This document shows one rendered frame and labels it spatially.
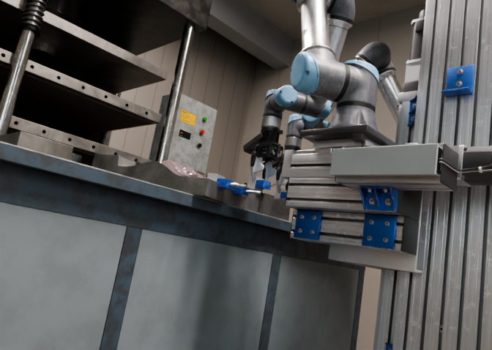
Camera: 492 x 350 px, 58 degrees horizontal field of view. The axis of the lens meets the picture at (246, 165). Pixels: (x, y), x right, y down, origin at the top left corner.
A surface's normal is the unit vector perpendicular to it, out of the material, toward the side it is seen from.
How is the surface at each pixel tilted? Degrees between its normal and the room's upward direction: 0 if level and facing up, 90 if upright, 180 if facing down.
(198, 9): 90
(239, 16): 90
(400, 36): 90
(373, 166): 90
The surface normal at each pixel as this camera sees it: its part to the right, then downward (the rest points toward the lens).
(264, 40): 0.71, -0.02
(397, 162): -0.68, -0.26
